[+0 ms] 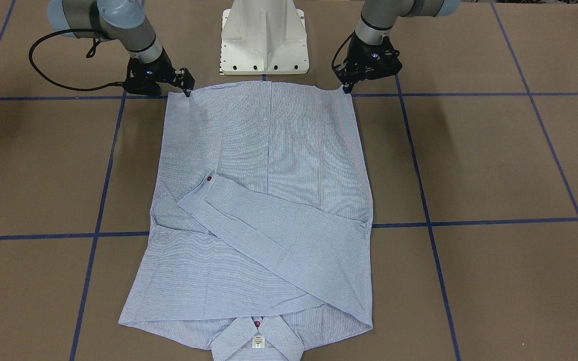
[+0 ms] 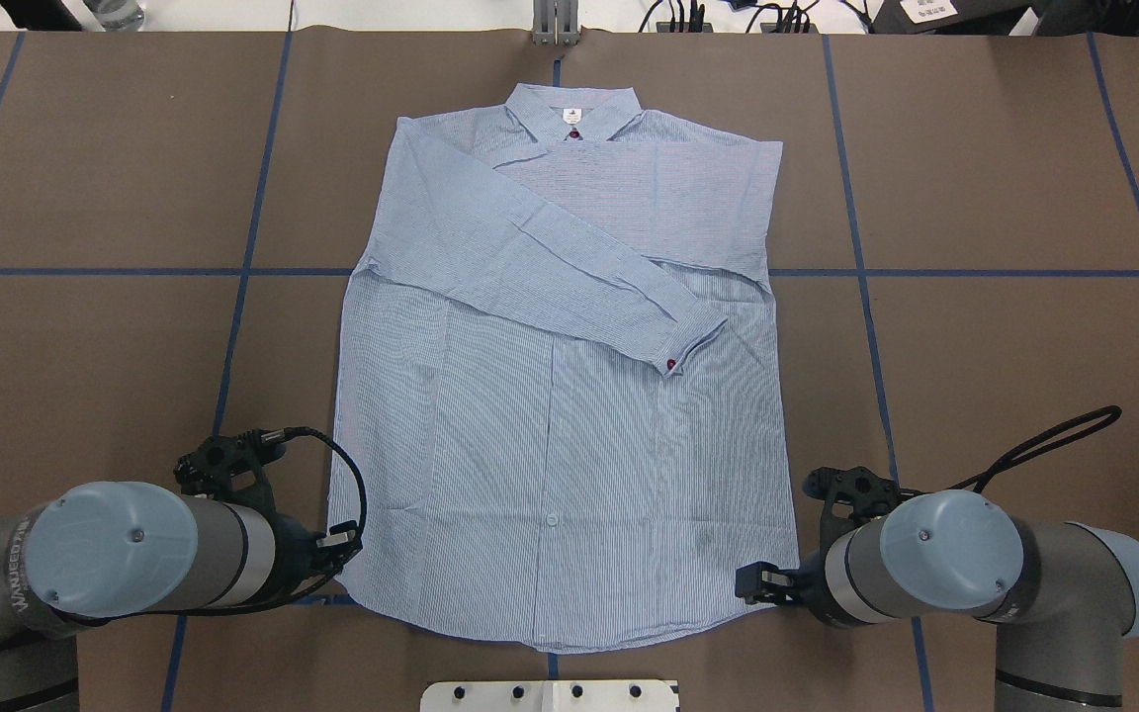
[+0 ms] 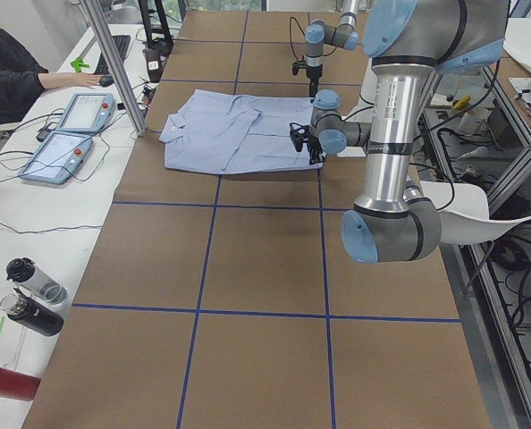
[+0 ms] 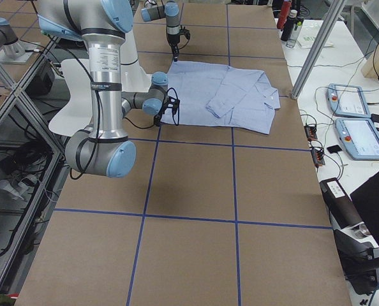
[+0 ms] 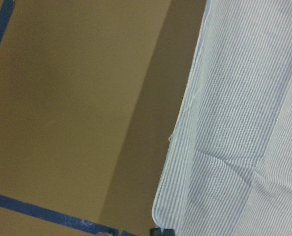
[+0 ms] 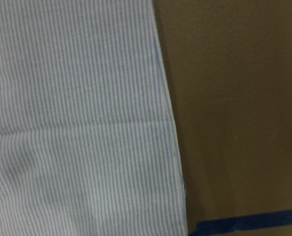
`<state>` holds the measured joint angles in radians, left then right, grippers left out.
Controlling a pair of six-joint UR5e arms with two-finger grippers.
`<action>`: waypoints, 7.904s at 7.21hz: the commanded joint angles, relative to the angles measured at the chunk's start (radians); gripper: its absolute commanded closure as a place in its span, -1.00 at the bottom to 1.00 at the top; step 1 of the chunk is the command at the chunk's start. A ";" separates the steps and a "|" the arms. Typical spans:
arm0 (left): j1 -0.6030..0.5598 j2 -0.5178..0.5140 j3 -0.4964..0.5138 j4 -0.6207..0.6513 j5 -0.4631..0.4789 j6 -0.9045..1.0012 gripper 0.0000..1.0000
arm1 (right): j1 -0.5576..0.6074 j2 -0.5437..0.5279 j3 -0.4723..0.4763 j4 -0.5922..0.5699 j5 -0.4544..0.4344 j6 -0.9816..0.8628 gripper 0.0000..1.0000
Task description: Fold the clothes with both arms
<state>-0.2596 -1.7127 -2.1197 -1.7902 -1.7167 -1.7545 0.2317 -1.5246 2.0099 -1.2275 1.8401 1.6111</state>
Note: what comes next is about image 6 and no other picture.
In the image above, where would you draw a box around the blue striped button shirt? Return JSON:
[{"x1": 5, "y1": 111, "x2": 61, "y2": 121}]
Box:
[{"x1": 0, "y1": 0, "x2": 188, "y2": 236}]

